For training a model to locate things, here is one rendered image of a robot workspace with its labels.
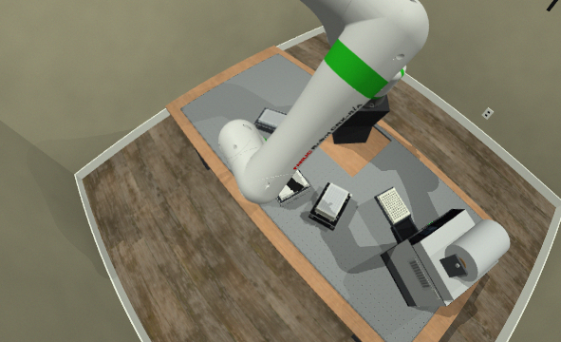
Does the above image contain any white roll of film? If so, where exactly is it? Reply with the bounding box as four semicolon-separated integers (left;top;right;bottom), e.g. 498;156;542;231
444;219;510;282

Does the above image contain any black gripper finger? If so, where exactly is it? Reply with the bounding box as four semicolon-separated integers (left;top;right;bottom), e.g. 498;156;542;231
286;177;304;193

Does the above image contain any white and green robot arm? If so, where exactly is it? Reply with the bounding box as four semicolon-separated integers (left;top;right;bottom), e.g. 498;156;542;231
218;0;429;204

